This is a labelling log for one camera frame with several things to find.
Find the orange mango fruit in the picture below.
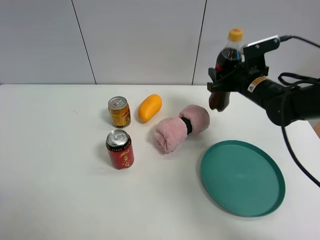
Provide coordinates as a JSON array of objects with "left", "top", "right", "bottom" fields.
[{"left": 138, "top": 94, "right": 162, "bottom": 123}]

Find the rolled pink fluffy towel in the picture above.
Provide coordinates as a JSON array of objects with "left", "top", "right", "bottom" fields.
[{"left": 154, "top": 104, "right": 210, "bottom": 154}]

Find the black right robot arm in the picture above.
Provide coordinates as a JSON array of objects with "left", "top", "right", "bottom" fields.
[{"left": 207, "top": 63, "right": 320, "bottom": 127}]

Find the cola bottle with yellow cap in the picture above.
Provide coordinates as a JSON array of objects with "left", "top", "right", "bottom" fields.
[{"left": 209, "top": 28, "right": 244, "bottom": 112}]

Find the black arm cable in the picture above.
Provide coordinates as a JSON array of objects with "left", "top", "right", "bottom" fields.
[{"left": 277, "top": 35, "right": 320, "bottom": 188}]

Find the teal round plate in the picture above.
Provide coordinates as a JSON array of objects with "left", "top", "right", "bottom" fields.
[{"left": 200, "top": 140, "right": 286, "bottom": 218}]

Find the gold drink can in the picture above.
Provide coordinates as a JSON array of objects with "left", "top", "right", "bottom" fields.
[{"left": 108, "top": 96, "right": 131, "bottom": 129}]

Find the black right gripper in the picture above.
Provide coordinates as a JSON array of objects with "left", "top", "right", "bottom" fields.
[{"left": 207, "top": 62, "right": 269, "bottom": 93}]

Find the red drink can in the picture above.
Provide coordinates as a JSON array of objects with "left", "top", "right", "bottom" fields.
[{"left": 105, "top": 129, "right": 135, "bottom": 170}]

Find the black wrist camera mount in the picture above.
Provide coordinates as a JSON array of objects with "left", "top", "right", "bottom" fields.
[{"left": 241, "top": 35, "right": 280, "bottom": 70}]

